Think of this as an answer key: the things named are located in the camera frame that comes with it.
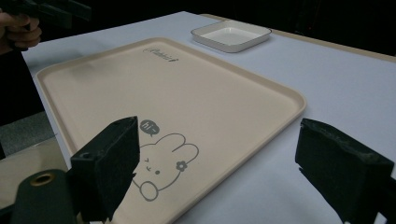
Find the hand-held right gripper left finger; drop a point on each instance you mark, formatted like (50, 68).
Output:
(106, 174)

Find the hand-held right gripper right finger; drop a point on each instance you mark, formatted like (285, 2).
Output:
(339, 168)

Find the beige tray with rabbit print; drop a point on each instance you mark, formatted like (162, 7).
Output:
(174, 124)

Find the white square dish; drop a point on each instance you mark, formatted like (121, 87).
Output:
(232, 35)

